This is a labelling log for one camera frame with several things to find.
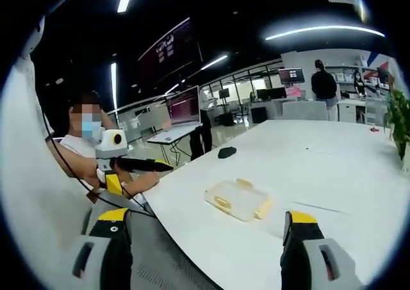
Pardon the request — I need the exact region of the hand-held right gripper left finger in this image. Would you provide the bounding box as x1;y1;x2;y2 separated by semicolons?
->
63;207;134;290

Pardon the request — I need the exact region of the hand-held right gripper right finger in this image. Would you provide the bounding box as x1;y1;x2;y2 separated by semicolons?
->
280;210;366;290

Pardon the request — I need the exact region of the white standing desk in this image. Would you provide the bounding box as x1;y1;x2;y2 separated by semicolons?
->
146;122;199;163

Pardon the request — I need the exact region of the grey mesh chair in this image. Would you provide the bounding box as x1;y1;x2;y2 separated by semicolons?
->
86;190;222;290

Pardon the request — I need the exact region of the large monitor with purple screen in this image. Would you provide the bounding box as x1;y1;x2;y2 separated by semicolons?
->
166;85;203;128

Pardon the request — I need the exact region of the person's white shirt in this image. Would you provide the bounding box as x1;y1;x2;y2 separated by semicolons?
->
0;54;93;271

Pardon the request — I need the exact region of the clear container with yellow clips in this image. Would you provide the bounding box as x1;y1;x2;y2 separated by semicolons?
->
204;177;274;223

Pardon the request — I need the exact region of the small black object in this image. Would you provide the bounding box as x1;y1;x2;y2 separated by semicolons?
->
217;146;237;159

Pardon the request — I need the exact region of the small screen on stand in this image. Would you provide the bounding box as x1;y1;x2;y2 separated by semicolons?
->
218;89;232;125

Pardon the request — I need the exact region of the hanging dark display screen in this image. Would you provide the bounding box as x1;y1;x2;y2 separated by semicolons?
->
137;17;193;80

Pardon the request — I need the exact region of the black box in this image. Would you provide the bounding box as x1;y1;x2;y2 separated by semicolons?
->
250;106;268;125

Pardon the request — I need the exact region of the white worn device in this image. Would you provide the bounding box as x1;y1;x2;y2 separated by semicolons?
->
28;14;46;56

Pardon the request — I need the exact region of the grey chair back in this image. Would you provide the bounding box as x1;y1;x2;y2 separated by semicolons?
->
365;97;390;126
281;101;329;122

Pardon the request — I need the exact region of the black monitor row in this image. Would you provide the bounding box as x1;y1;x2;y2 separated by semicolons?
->
256;87;288;101

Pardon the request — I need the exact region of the white cabinet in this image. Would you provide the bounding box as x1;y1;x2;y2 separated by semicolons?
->
337;99;368;123

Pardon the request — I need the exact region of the green potted plant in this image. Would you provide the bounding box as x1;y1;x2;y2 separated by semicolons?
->
382;87;410;163

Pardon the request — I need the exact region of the monitor with pink screen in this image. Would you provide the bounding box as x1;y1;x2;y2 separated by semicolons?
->
277;67;306;86

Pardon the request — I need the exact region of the white wall shelf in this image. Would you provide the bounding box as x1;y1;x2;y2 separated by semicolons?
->
329;63;395;96

